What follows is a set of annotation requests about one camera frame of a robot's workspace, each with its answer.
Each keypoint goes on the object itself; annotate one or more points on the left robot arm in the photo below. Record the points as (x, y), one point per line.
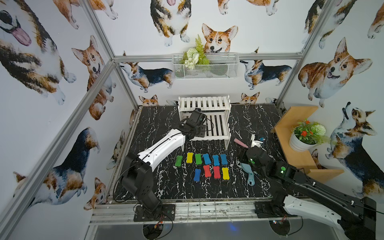
(138, 177)

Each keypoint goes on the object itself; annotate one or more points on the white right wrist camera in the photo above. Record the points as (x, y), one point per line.
(257, 141)

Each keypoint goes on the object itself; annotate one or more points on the yellow eraser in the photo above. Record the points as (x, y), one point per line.
(226, 175)

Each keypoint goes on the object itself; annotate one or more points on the yellow eraser shelf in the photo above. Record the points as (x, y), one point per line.
(189, 158)

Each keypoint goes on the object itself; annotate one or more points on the white wire wall basket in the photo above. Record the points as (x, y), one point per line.
(221, 66)

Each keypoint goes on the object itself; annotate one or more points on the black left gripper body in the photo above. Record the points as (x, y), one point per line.
(198, 119)

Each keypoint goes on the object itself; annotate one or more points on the artificial fern and white flowers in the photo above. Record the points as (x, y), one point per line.
(195, 56)

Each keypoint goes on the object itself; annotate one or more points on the teal dustpan with brush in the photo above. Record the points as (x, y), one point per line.
(248, 170)

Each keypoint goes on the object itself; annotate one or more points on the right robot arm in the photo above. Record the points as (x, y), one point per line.
(297, 194)

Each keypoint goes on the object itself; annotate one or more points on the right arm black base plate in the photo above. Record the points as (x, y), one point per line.
(270, 210)

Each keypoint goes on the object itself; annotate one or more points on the wooden corner stand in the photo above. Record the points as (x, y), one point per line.
(296, 152)

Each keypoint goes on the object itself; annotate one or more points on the blue eraser shelf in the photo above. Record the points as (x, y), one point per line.
(197, 175)

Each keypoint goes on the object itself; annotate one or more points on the dark green eraser shelf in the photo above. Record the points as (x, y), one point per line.
(178, 161)

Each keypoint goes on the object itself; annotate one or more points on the light blue eraser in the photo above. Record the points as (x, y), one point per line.
(207, 159)
(224, 160)
(216, 160)

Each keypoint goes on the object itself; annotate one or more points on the red eraser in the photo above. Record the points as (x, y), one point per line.
(217, 173)
(207, 171)

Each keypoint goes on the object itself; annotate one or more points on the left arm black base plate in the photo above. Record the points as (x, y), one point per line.
(164, 212)

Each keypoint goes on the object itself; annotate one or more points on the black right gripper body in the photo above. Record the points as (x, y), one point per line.
(248, 154)

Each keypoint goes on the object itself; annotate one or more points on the white wooden two-tier shelf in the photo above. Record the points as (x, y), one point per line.
(217, 110)

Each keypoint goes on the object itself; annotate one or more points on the white pot red flowers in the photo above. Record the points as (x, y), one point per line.
(307, 135)

